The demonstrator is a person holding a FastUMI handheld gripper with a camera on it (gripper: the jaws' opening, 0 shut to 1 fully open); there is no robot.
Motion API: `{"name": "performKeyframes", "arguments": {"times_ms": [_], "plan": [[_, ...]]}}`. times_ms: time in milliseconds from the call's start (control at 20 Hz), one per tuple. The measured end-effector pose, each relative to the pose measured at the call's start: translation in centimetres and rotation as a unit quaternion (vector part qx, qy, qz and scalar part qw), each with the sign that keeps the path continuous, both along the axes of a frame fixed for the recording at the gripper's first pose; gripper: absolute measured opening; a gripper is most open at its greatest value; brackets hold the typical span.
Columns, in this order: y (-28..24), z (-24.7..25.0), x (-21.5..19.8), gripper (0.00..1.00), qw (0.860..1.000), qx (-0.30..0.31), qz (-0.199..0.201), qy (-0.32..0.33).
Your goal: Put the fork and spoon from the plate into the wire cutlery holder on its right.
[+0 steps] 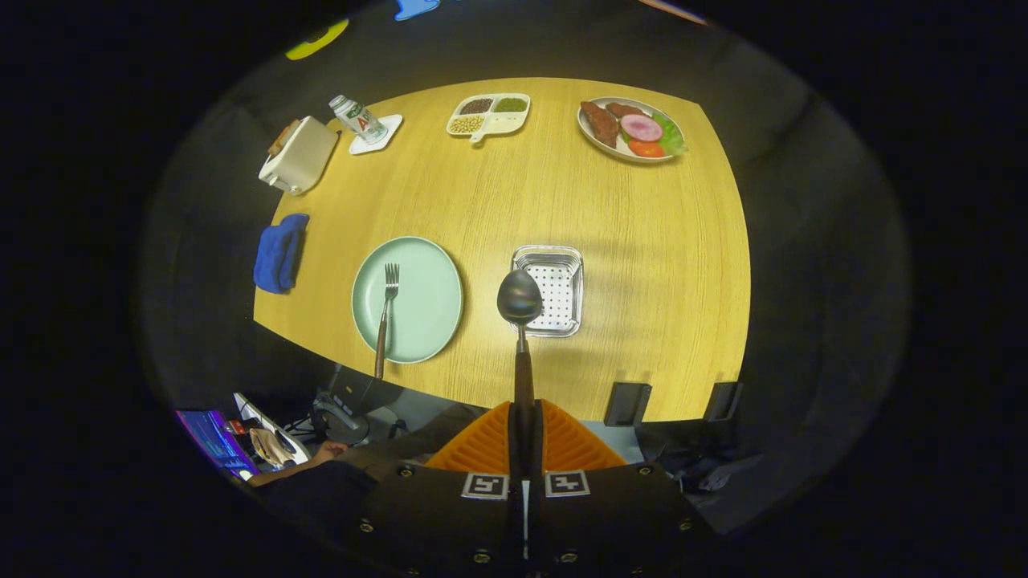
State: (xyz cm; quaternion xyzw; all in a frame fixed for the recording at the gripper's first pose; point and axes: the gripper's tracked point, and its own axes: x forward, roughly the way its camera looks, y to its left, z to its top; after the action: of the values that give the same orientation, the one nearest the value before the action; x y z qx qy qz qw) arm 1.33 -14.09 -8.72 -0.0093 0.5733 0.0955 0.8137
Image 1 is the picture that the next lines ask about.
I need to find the white square coaster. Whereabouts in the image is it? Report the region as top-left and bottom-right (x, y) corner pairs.
(349, 114), (404, 156)

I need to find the metal wire basket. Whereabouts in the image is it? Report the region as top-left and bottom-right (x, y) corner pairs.
(512, 245), (585, 338)

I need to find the blue folded towel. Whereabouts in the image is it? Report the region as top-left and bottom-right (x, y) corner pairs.
(253, 213), (311, 295)

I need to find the green lettuce leaf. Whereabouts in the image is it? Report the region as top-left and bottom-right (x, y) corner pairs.
(652, 112), (687, 157)

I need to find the laptop with purple screen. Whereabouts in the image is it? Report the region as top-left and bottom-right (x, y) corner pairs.
(175, 409), (259, 480)

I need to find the wooden handled spoon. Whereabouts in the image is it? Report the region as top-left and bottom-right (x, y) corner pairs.
(496, 269), (544, 482)

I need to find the white food plate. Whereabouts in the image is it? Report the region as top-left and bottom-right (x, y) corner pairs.
(577, 96), (687, 165)

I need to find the black stand with cables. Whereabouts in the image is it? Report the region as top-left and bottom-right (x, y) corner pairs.
(312, 365), (402, 444)

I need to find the white divided dish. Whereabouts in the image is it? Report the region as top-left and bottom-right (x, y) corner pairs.
(446, 92), (532, 144)

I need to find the white flat panel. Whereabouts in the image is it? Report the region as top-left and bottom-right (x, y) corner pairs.
(233, 392), (312, 465)

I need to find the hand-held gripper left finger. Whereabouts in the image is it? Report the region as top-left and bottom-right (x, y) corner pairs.
(353, 400), (528, 578)

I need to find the wooden handled fork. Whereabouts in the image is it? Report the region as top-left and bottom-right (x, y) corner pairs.
(373, 263), (401, 381)

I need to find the pink ham slice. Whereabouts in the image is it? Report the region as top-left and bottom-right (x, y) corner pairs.
(620, 114), (664, 143)

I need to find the pale green plate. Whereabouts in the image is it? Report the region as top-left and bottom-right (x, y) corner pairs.
(351, 235), (465, 364)

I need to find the clear plastic drink bottle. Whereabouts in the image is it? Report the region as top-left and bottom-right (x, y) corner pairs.
(328, 95), (390, 146)

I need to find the cream toaster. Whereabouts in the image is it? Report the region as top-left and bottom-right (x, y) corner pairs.
(258, 116), (341, 196)

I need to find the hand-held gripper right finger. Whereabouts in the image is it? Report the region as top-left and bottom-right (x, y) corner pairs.
(528, 399), (717, 578)

